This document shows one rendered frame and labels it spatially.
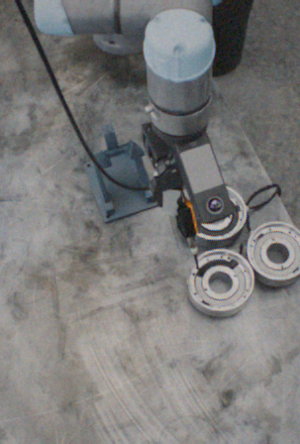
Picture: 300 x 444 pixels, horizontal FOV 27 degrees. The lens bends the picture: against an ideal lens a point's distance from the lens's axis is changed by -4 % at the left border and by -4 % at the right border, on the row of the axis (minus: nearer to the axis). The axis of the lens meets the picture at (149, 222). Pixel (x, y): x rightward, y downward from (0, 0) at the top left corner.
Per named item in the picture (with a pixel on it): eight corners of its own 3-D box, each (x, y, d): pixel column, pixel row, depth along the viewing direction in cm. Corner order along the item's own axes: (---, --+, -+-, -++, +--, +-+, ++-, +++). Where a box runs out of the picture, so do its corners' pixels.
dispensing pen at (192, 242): (195, 286, 98) (173, 188, 91) (187, 274, 102) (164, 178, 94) (209, 281, 98) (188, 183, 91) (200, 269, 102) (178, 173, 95)
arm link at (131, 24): (126, -42, 74) (116, 11, 69) (213, -40, 74) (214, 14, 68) (129, 1, 81) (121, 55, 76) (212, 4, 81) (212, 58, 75)
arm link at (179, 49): (215, 3, 67) (216, 54, 63) (212, 66, 76) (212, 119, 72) (146, 0, 67) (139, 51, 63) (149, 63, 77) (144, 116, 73)
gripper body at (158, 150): (191, 134, 92) (192, 79, 81) (215, 180, 88) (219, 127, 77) (141, 150, 91) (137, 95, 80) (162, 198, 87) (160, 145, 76)
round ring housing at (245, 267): (229, 331, 98) (231, 322, 95) (173, 298, 102) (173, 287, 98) (262, 280, 103) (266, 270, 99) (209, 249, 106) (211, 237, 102)
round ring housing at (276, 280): (317, 262, 104) (322, 251, 100) (276, 302, 101) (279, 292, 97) (273, 222, 108) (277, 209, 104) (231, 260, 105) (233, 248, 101)
